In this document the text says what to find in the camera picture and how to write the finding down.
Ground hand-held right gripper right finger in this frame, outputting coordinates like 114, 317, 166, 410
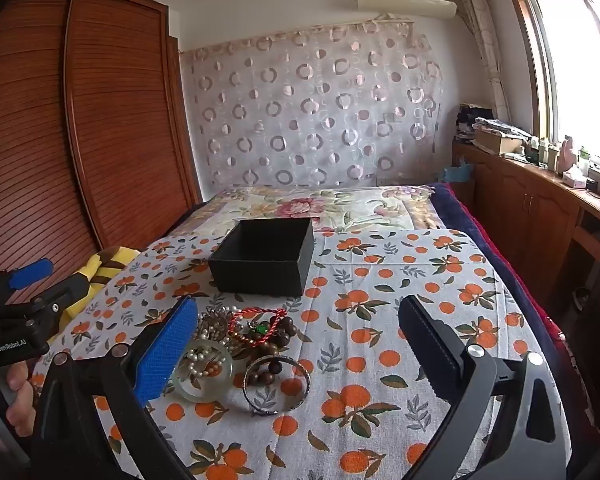
397, 295, 568, 480

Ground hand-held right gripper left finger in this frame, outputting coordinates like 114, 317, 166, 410
30, 295, 201, 480

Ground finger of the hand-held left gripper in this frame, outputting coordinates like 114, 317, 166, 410
0, 258, 54, 294
27, 272, 91, 333

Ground pale jade bangle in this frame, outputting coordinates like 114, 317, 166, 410
172, 339, 234, 404

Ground red cord bracelet green charm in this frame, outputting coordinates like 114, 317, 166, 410
228, 308, 287, 347

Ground silver metal bangle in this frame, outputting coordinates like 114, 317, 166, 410
242, 357, 312, 415

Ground dark wooden bead bracelet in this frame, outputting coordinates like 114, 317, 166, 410
230, 316, 299, 387

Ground black cardboard box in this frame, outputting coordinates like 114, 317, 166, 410
208, 217, 316, 297

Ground person's left hand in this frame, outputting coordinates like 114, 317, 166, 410
0, 362, 37, 438

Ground yellow striped plush toy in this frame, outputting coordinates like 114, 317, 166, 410
50, 246, 141, 342

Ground orange fruit print cloth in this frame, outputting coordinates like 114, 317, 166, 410
30, 227, 566, 480

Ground red blanket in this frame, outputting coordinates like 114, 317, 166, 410
445, 182, 598, 433

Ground dark blue blanket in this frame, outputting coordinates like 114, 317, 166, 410
430, 182, 561, 343

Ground brown slatted wardrobe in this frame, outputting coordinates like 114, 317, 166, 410
0, 0, 203, 306

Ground floral blanket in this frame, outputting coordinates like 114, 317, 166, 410
172, 185, 437, 241

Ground wooden side cabinet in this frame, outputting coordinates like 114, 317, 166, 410
452, 140, 600, 321

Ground blue plastic bag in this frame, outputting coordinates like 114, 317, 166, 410
440, 157, 476, 184

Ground brown cardboard box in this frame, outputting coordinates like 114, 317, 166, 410
474, 127, 524, 156

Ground stack of dark clothes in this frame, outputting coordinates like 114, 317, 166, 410
455, 104, 496, 143

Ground pink figurine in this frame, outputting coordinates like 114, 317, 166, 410
557, 135, 579, 174

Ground circle pattern sheer curtain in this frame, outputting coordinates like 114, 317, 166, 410
180, 17, 446, 192

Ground wrapped air conditioner pipe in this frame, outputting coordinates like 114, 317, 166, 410
455, 0, 511, 122

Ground window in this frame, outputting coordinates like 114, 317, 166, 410
502, 0, 600, 171

